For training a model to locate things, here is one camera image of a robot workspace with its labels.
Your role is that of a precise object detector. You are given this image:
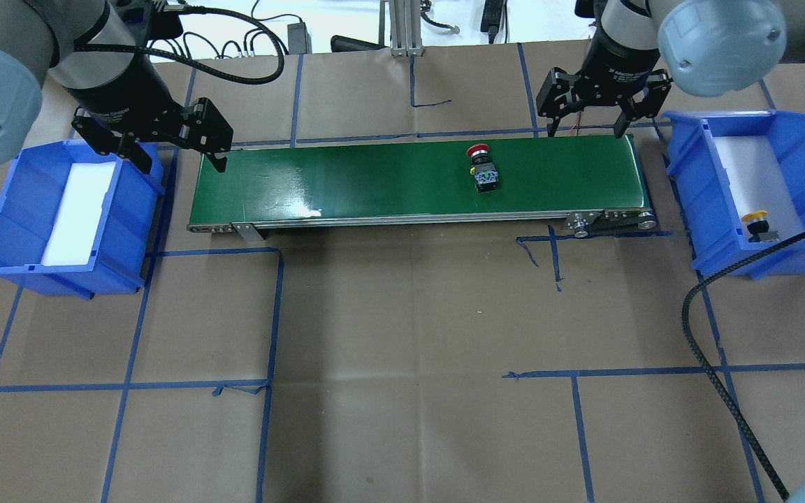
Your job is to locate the black conveyor drive belt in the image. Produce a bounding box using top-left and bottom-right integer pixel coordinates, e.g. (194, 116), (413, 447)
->
(565, 209), (658, 238)

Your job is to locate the white foam pad right bin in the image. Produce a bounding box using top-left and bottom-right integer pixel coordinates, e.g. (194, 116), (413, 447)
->
(713, 135), (804, 238)

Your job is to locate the red push button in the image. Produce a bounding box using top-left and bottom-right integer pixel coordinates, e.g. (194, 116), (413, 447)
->
(467, 143), (500, 192)

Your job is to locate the white foam pad left bin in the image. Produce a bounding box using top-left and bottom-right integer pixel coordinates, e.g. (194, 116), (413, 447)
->
(41, 161), (116, 266)

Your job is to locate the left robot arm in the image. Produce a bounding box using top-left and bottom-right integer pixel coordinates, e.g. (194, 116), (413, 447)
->
(0, 1), (233, 174)

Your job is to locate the yellow push button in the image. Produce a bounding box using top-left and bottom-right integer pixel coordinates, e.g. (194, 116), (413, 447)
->
(741, 210), (780, 243)

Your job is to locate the white foam pad bin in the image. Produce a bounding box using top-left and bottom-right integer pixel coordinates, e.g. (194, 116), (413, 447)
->
(41, 161), (116, 266)
(713, 135), (804, 238)

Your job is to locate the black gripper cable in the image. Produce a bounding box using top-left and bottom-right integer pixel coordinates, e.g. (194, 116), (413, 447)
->
(681, 210), (805, 501)
(74, 4), (287, 86)

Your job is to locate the blue bin on right side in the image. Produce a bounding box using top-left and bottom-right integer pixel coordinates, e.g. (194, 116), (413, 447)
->
(665, 110), (805, 276)

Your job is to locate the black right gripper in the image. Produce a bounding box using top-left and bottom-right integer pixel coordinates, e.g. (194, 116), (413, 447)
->
(537, 28), (673, 139)

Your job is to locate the aluminium frame post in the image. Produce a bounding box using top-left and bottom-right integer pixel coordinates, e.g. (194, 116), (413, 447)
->
(378, 1), (424, 57)

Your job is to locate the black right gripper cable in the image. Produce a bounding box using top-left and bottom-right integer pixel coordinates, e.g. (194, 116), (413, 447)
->
(681, 210), (805, 501)

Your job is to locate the blue bin on left side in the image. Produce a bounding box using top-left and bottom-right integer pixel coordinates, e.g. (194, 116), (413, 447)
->
(0, 139), (165, 299)

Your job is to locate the green conveyor belt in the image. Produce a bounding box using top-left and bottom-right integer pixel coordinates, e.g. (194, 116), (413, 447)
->
(187, 135), (655, 241)

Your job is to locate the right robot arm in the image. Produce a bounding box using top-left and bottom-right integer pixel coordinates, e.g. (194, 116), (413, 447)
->
(535, 1), (805, 138)

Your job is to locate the blue bin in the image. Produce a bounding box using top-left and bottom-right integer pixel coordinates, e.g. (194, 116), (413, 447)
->
(665, 110), (805, 276)
(0, 139), (165, 299)

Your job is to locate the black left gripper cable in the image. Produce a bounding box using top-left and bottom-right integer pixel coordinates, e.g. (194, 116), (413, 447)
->
(74, 4), (287, 86)

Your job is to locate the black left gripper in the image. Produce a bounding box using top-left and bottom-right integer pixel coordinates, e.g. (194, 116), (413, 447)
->
(60, 49), (233, 175)

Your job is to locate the black power adapter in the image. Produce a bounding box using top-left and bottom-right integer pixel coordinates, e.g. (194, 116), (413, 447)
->
(479, 0), (506, 36)

